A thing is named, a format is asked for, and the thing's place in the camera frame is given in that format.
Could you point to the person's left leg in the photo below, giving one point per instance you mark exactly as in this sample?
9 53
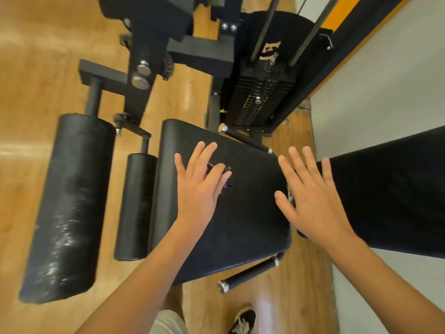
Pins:
175 301

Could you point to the person's right black shoe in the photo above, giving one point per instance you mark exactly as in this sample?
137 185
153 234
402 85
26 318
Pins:
243 322

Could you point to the person's left hand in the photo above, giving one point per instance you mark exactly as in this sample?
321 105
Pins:
196 198

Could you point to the person's right forearm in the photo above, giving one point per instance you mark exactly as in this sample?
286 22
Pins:
389 288

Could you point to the person's right hand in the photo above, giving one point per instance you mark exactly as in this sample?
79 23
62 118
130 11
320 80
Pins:
316 205

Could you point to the person's white shorts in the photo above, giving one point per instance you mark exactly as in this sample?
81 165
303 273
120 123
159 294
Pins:
168 323

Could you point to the person's left forearm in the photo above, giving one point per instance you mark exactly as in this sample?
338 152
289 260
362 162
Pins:
139 288

